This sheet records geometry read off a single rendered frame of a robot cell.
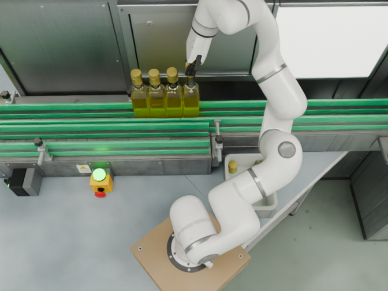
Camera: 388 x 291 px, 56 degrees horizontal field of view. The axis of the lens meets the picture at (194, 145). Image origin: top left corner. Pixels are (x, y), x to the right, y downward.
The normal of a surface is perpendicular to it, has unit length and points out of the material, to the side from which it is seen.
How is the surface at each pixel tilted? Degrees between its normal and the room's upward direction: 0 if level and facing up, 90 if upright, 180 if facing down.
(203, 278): 0
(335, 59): 90
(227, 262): 0
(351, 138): 90
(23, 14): 90
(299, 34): 90
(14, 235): 0
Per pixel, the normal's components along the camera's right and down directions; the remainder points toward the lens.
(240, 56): 0.02, 0.85
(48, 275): 0.00, -0.53
